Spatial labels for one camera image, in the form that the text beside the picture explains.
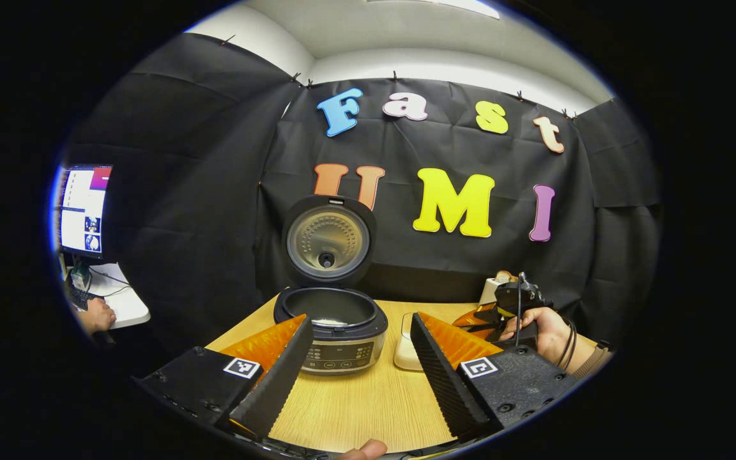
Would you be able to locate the silver rice cooker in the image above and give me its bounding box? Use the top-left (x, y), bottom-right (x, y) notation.
top-left (273, 195), bottom-right (389, 376)

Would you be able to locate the clear tray of white rice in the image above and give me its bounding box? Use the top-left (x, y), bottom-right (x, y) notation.
top-left (394, 312), bottom-right (427, 372)

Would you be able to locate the white side desk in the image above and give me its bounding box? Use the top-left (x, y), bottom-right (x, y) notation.
top-left (65, 262), bottom-right (151, 330)

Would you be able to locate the computer monitor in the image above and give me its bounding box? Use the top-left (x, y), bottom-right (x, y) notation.
top-left (55, 164), bottom-right (114, 261)

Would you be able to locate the black backdrop cloth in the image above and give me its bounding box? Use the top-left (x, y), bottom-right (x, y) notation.
top-left (55, 32), bottom-right (663, 352)

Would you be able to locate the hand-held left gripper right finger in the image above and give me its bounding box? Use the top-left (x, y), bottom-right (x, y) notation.
top-left (410, 312), bottom-right (583, 443)

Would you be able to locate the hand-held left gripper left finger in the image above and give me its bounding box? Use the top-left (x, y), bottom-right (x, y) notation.
top-left (133, 314), bottom-right (315, 440)

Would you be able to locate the black keyboard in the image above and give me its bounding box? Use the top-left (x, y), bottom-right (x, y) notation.
top-left (66, 284), bottom-right (91, 312)

